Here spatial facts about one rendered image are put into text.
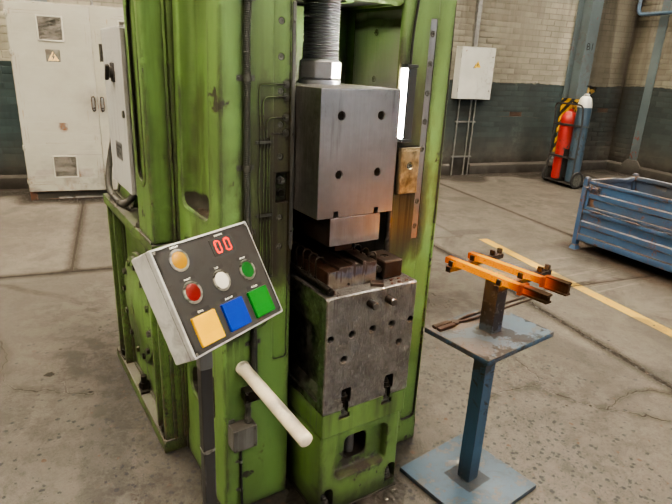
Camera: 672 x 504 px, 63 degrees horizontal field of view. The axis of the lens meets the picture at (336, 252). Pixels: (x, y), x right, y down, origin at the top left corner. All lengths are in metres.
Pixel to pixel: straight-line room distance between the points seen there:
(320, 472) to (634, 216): 4.05
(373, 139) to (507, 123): 7.90
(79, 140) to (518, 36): 6.55
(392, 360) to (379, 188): 0.64
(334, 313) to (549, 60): 8.54
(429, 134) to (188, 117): 0.88
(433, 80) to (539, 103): 7.91
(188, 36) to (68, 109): 4.92
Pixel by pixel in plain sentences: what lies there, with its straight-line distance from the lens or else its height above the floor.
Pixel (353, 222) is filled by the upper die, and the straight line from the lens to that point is 1.79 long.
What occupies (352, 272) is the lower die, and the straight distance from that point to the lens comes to 1.85.
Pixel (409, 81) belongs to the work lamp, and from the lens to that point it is 1.97.
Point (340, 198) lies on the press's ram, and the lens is 1.74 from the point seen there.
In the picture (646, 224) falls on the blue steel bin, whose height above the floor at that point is 0.44.
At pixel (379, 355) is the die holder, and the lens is 2.00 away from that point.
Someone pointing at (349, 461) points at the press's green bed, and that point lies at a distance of 2.28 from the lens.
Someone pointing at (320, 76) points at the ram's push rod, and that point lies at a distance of 1.88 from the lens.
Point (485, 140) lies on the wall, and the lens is 9.41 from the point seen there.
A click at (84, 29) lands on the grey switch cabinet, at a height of 1.85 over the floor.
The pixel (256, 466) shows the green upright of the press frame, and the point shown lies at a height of 0.18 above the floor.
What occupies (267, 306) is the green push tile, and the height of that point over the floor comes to 0.99.
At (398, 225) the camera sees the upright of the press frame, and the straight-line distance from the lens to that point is 2.11.
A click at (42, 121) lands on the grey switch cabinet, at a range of 6.92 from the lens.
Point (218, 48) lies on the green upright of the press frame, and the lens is 1.67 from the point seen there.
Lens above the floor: 1.64
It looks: 19 degrees down
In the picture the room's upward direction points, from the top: 3 degrees clockwise
